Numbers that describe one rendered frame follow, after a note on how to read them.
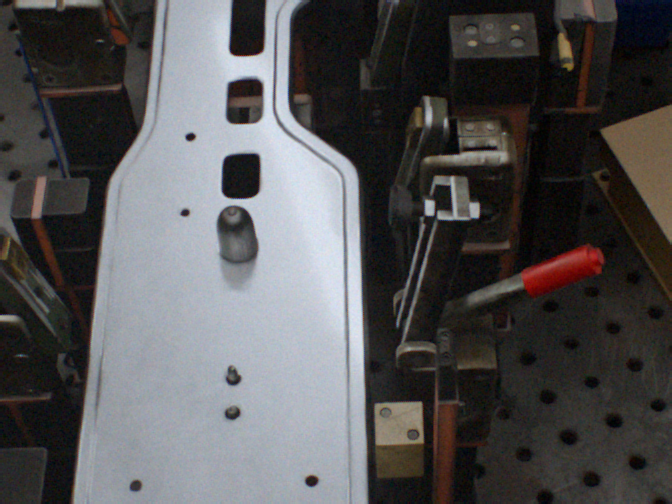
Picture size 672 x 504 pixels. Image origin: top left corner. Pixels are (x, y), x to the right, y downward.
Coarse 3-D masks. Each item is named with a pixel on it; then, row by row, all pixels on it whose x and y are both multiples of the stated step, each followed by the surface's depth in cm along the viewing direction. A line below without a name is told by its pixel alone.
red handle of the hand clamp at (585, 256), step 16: (560, 256) 90; (576, 256) 89; (592, 256) 89; (528, 272) 91; (544, 272) 90; (560, 272) 90; (576, 272) 89; (592, 272) 89; (496, 288) 93; (512, 288) 92; (528, 288) 91; (544, 288) 91; (560, 288) 91; (448, 304) 95; (464, 304) 94; (480, 304) 93; (496, 304) 92; (512, 304) 93; (448, 320) 94; (464, 320) 94
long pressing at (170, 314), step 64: (192, 0) 127; (320, 0) 127; (192, 64) 122; (256, 64) 121; (192, 128) 117; (256, 128) 117; (128, 192) 113; (192, 192) 113; (320, 192) 112; (128, 256) 109; (192, 256) 109; (256, 256) 108; (320, 256) 108; (128, 320) 105; (192, 320) 105; (256, 320) 105; (320, 320) 105; (128, 384) 102; (192, 384) 102; (256, 384) 101; (320, 384) 101; (128, 448) 98; (192, 448) 98; (256, 448) 98; (320, 448) 98
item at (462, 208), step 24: (408, 192) 84; (432, 192) 85; (456, 192) 84; (408, 216) 84; (432, 216) 84; (456, 216) 83; (480, 216) 85; (432, 240) 85; (456, 240) 85; (432, 264) 87; (456, 264) 87; (408, 288) 94; (432, 288) 89; (408, 312) 96; (432, 312) 91; (408, 336) 94; (432, 336) 94
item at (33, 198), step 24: (24, 192) 115; (48, 192) 115; (72, 192) 115; (24, 216) 113; (48, 216) 114; (72, 216) 114; (96, 216) 118; (24, 240) 116; (48, 240) 116; (72, 240) 116; (96, 240) 117; (48, 264) 119; (72, 264) 119; (96, 264) 119; (72, 288) 122; (72, 312) 126; (72, 336) 130; (72, 360) 133
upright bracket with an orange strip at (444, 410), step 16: (448, 336) 80; (448, 352) 79; (448, 368) 79; (448, 384) 80; (448, 400) 82; (448, 416) 83; (448, 432) 85; (448, 448) 87; (448, 464) 89; (448, 480) 91; (432, 496) 98; (448, 496) 93
